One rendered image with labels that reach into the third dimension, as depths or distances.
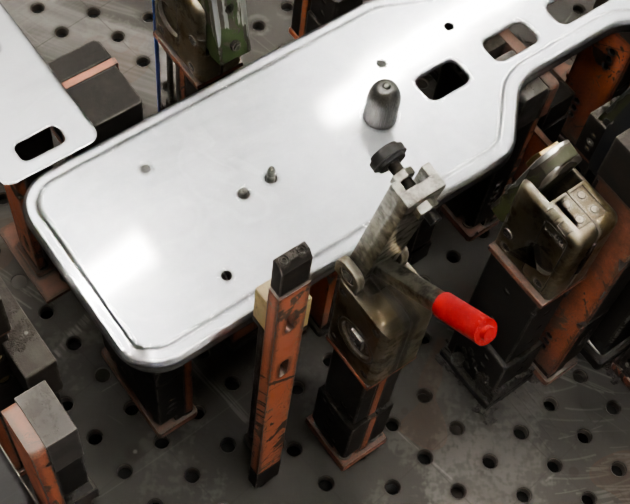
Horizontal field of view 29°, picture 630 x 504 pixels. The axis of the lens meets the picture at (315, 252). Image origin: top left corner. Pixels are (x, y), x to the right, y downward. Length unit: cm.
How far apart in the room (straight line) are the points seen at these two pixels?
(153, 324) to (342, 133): 26
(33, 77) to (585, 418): 69
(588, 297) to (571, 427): 21
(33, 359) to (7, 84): 28
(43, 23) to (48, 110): 46
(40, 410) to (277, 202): 37
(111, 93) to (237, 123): 13
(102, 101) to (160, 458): 39
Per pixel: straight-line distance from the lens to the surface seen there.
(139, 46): 155
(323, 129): 112
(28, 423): 79
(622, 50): 137
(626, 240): 110
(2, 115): 114
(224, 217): 107
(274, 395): 104
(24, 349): 102
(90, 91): 117
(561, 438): 136
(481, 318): 88
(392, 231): 88
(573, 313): 124
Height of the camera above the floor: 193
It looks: 62 degrees down
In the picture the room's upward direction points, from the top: 10 degrees clockwise
